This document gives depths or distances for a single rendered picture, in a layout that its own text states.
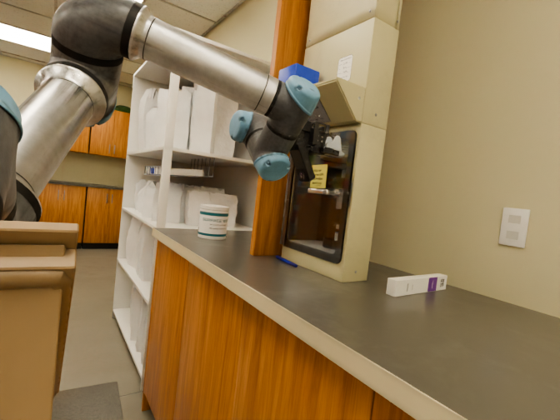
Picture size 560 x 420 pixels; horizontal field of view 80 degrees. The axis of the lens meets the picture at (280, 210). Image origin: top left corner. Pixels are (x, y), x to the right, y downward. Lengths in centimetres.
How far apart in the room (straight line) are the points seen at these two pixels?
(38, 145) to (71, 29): 23
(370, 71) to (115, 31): 68
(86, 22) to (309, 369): 74
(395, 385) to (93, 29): 73
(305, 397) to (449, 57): 121
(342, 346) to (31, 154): 54
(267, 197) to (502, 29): 94
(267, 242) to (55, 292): 111
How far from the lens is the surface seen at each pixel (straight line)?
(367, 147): 104
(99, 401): 46
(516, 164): 125
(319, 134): 94
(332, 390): 72
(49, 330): 21
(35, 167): 54
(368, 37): 112
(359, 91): 103
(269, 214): 127
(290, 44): 138
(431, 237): 135
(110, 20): 69
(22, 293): 21
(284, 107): 68
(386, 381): 58
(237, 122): 81
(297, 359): 78
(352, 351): 61
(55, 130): 60
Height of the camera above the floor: 118
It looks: 3 degrees down
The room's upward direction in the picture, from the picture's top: 7 degrees clockwise
